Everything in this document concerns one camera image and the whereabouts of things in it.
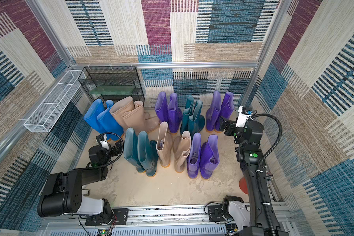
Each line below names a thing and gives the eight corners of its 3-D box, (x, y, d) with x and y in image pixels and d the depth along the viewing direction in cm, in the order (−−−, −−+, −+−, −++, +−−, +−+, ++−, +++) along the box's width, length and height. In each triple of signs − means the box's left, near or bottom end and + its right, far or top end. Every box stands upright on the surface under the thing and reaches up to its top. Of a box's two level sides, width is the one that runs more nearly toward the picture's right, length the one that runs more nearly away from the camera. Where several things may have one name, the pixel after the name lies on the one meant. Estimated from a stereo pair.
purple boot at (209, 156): (196, 182, 86) (201, 162, 65) (197, 158, 96) (202, 133, 75) (210, 184, 85) (219, 164, 65) (210, 159, 95) (218, 135, 74)
